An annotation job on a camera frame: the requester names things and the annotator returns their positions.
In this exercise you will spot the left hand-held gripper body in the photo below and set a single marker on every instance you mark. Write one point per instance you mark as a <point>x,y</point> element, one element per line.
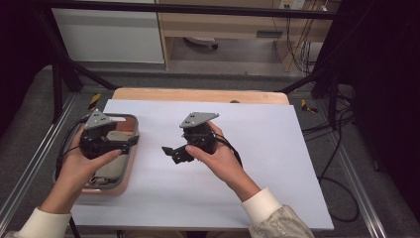
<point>95,140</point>

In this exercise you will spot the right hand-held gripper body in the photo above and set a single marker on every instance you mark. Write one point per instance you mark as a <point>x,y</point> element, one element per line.
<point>198,137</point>

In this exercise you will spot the pink basket with grey rim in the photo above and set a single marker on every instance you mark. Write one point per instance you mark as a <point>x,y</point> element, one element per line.
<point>128,165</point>

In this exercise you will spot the beige cloth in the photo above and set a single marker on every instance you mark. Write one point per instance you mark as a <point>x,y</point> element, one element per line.
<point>112,168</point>

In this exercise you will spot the person's right hand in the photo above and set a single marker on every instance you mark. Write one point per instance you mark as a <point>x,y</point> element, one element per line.
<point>224,162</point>

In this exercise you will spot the person's left hand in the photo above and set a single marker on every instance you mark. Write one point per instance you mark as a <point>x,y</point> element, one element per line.
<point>76,172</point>

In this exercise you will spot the yellow black tape strip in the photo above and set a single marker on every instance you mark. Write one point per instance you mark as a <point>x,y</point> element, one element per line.
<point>308,106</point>
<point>94,101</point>

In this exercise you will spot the wooden table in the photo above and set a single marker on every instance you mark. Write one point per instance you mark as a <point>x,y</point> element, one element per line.
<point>198,95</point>

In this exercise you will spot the black metal stand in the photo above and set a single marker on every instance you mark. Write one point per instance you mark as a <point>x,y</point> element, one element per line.
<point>325,86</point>
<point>59,76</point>

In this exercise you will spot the white board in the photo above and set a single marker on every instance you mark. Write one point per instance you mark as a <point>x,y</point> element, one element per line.
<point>270,158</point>

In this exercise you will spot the chair base with castor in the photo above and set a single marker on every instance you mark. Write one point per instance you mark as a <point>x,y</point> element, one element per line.
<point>202,41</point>

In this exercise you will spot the white cabinet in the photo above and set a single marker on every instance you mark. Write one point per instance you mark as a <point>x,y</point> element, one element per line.
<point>105,36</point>

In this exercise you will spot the light wooden desk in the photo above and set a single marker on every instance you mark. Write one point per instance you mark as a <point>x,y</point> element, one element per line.
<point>224,24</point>

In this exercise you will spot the black curtain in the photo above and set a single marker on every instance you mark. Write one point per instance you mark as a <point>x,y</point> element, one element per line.
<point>20,49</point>
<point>386,82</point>

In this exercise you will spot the white power strip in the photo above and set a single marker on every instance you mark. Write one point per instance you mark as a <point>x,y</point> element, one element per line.
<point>292,4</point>

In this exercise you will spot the black horizontal frame bar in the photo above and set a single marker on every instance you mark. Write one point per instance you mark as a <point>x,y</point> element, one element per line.
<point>198,9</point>

